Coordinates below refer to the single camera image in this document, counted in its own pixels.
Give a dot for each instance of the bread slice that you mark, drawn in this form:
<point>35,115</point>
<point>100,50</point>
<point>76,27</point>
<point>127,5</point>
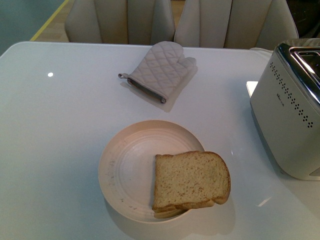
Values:
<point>169,214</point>
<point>190,180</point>

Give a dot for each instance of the cream and chrome toaster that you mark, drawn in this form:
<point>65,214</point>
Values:
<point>286,107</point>

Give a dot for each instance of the beige quilted oven mitt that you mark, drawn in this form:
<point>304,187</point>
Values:
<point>162,70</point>

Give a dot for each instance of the pale pink round plate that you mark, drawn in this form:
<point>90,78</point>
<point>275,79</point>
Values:
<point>126,171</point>

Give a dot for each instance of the left beige upholstered chair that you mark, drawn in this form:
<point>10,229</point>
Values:
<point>136,22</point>

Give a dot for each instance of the beige upholstered chair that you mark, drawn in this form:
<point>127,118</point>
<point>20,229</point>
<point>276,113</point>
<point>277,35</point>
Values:
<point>136,22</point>
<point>235,24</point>

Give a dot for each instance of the right beige upholstered chair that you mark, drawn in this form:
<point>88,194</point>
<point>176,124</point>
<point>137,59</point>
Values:
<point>235,24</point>

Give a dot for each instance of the beige cushion at right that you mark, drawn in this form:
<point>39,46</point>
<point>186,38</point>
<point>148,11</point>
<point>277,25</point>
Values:
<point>297,42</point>

